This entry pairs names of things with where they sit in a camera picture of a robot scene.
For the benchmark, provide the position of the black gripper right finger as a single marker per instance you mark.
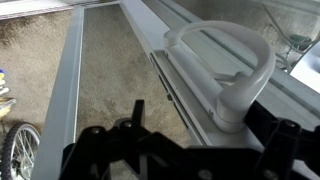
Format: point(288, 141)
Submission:
point(286, 150)

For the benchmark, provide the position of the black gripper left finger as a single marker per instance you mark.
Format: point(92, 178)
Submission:
point(100, 150)

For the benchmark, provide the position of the white sliding glass door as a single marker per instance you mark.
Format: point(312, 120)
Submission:
point(150, 26)

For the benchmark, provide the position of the white door sill track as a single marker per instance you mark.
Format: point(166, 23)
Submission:
point(26, 8)

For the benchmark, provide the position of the bicycle wheel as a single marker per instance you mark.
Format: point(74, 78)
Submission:
point(14, 130)

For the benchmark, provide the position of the yellow long pole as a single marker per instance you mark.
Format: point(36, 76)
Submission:
point(6, 106)

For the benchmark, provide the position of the yellow blue bottle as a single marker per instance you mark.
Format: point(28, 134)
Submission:
point(1, 75)

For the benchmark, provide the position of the grey screen door frame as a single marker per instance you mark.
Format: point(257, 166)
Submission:
point(63, 100)

